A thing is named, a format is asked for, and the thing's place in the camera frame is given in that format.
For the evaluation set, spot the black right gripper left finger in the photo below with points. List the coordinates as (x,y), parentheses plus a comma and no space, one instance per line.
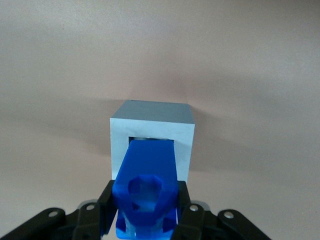
(87,222)

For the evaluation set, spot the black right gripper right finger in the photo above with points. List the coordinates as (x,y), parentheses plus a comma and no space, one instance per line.
(195,222)

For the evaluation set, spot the blue plastic part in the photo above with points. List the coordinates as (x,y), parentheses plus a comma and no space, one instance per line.
(147,175)

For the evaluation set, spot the gray cube base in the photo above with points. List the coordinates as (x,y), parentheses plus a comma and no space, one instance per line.
(152,117)

